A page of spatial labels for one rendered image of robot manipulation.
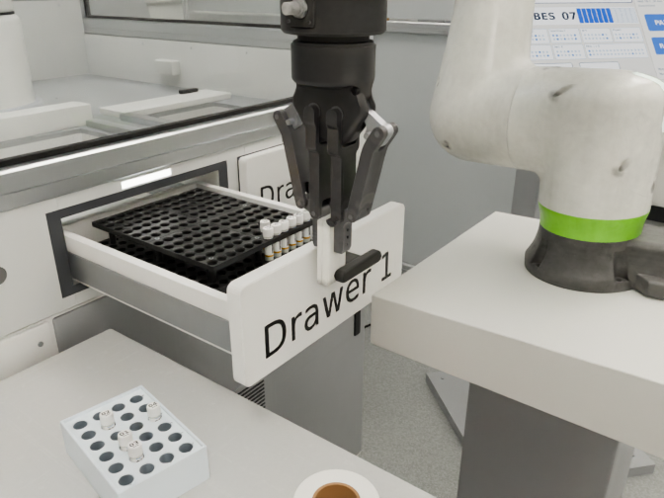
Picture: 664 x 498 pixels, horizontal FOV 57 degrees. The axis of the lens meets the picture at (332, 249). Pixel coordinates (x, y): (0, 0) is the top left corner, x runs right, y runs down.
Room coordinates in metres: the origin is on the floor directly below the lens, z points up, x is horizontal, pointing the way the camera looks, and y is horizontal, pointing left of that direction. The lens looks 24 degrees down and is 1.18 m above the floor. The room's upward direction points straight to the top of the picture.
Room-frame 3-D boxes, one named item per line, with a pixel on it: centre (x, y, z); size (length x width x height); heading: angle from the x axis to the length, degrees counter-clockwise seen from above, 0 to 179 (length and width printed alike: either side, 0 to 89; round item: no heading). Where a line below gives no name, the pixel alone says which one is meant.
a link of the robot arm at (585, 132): (0.73, -0.31, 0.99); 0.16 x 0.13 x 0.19; 49
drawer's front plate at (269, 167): (1.03, 0.05, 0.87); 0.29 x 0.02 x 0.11; 143
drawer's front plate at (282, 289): (0.60, 0.00, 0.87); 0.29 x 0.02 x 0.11; 143
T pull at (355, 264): (0.59, -0.02, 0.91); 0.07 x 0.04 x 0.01; 143
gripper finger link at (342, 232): (0.55, -0.02, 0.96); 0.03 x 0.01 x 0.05; 53
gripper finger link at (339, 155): (0.55, -0.01, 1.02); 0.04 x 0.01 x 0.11; 143
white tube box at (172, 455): (0.44, 0.19, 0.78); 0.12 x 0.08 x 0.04; 43
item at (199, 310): (0.73, 0.17, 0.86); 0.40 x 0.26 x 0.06; 53
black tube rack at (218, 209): (0.72, 0.16, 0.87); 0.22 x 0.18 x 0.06; 53
